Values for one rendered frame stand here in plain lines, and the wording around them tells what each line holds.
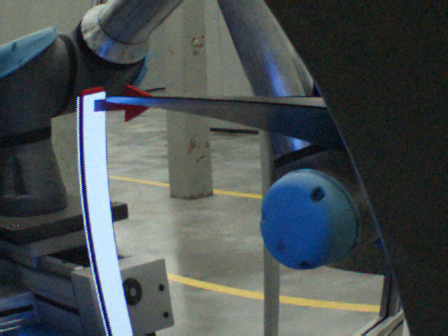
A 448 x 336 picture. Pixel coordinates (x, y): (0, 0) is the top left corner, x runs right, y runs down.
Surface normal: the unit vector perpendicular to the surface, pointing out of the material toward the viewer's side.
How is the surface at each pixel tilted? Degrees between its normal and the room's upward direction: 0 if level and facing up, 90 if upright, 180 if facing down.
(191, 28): 90
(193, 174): 90
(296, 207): 90
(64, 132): 90
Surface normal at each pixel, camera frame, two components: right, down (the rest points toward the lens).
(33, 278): -0.58, 0.14
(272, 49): -0.33, 0.02
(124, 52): 0.59, 0.23
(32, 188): 0.46, -0.21
